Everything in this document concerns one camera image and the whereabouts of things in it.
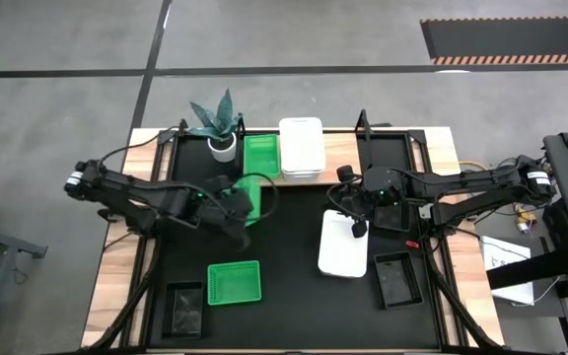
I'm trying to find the black slotted plastic basket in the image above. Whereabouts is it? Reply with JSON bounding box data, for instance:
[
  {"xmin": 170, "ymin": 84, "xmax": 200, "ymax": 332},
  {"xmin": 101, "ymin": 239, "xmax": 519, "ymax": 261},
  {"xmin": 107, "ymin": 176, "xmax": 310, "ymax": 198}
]
[
  {"xmin": 162, "ymin": 280, "xmax": 206, "ymax": 340},
  {"xmin": 373, "ymin": 249, "xmax": 425, "ymax": 311},
  {"xmin": 372, "ymin": 201, "xmax": 412, "ymax": 234}
]

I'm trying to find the black hazard-striped floor mat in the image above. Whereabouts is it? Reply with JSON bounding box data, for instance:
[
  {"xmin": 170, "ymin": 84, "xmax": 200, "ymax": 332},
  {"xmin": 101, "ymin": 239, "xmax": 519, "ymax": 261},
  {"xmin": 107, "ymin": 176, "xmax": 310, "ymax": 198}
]
[{"xmin": 419, "ymin": 16, "xmax": 568, "ymax": 66}]

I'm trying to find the white paper box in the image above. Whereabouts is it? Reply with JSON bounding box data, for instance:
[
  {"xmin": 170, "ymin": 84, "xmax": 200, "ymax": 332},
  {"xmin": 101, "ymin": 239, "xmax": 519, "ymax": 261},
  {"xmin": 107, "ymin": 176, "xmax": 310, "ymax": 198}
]
[{"xmin": 479, "ymin": 234, "xmax": 536, "ymax": 308}]

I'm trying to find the black table mat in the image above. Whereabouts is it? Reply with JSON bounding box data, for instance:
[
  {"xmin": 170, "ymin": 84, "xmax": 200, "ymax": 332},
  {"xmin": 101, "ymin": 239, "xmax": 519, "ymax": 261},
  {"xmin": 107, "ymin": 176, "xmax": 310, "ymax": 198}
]
[{"xmin": 146, "ymin": 131, "xmax": 442, "ymax": 349}]

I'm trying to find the black metal shelf bracket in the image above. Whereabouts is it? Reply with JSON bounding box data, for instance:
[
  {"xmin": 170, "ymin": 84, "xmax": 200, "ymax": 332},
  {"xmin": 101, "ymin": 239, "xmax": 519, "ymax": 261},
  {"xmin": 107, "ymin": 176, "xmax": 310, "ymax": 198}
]
[
  {"xmin": 234, "ymin": 111, "xmax": 246, "ymax": 149},
  {"xmin": 354, "ymin": 107, "xmax": 375, "ymax": 172}
]

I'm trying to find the green snake plant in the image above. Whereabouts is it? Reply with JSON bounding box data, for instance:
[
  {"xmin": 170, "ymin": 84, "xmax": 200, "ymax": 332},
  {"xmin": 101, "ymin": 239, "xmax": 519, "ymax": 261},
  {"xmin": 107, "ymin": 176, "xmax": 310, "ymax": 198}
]
[{"xmin": 187, "ymin": 87, "xmax": 242, "ymax": 142}]

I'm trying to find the black metal rig frame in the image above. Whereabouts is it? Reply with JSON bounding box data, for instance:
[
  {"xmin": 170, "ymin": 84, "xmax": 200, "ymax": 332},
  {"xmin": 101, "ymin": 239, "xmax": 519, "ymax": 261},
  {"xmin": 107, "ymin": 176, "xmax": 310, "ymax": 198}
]
[{"xmin": 74, "ymin": 117, "xmax": 507, "ymax": 355}]

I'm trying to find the wooden shelf board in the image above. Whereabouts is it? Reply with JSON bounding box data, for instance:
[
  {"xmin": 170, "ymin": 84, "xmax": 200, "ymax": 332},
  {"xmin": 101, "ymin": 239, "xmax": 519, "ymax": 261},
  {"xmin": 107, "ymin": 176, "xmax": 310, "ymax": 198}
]
[{"xmin": 241, "ymin": 130, "xmax": 365, "ymax": 188}]

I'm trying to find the yellow cable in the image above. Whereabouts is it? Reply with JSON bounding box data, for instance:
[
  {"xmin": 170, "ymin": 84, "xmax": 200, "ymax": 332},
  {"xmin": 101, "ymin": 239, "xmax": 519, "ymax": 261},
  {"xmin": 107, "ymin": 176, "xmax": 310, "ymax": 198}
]
[{"xmin": 458, "ymin": 159, "xmax": 488, "ymax": 173}]

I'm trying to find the green slotted plastic basket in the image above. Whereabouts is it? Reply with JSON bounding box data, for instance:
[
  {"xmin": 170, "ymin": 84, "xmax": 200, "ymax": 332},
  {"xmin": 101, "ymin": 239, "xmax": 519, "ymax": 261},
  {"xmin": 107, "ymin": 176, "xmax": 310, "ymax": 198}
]
[
  {"xmin": 206, "ymin": 259, "xmax": 263, "ymax": 308},
  {"xmin": 243, "ymin": 133, "xmax": 282, "ymax": 180},
  {"xmin": 234, "ymin": 176, "xmax": 264, "ymax": 229}
]

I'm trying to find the yellow cable connector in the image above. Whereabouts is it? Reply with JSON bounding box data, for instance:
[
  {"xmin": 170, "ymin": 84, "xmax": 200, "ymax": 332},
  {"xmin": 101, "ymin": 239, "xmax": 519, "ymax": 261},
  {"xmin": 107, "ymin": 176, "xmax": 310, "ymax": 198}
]
[{"xmin": 514, "ymin": 207, "xmax": 537, "ymax": 234}]

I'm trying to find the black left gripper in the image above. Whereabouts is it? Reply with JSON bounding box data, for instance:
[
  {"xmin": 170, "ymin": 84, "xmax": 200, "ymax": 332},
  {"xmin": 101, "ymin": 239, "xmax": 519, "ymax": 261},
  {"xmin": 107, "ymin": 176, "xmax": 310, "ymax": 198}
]
[{"xmin": 224, "ymin": 186, "xmax": 257, "ymax": 251}]

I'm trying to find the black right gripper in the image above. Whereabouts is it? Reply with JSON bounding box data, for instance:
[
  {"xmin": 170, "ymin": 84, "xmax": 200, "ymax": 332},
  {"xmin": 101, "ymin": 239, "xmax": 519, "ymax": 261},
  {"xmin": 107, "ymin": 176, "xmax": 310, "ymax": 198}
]
[{"xmin": 350, "ymin": 165, "xmax": 414, "ymax": 241}]

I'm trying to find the white plant pot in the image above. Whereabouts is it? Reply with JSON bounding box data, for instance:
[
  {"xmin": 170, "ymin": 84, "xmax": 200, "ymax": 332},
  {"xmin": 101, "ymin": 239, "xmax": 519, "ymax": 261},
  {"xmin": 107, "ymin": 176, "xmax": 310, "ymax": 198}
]
[{"xmin": 206, "ymin": 131, "xmax": 239, "ymax": 164}]

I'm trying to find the white plastic handled basket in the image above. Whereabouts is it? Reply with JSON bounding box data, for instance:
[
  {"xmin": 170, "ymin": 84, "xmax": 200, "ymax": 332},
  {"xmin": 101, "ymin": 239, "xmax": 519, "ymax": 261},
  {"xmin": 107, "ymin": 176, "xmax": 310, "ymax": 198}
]
[
  {"xmin": 281, "ymin": 169, "xmax": 325, "ymax": 183},
  {"xmin": 278, "ymin": 116, "xmax": 327, "ymax": 174},
  {"xmin": 317, "ymin": 208, "xmax": 371, "ymax": 279}
]

